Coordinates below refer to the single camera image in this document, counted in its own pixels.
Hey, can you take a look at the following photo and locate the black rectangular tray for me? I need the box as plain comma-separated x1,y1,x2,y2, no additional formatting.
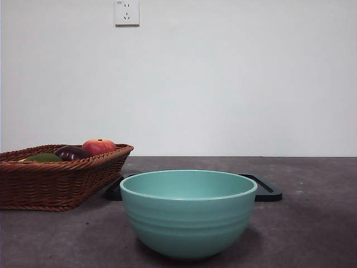
104,173,283,202

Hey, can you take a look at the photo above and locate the red apple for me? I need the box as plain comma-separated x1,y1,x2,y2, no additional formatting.
81,138,117,157

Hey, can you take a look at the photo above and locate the teal ribbed bowl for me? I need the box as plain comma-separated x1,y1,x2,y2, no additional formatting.
119,169,258,262

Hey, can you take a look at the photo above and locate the white wall socket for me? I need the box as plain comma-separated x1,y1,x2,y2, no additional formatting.
115,0,140,27

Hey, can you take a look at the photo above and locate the brown wicker basket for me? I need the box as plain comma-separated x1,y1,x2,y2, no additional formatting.
0,143,135,212

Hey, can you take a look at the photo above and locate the dark purple eggplant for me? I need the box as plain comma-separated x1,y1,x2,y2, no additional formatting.
54,145,90,162

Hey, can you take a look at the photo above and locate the green avocado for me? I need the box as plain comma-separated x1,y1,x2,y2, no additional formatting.
24,152,64,163

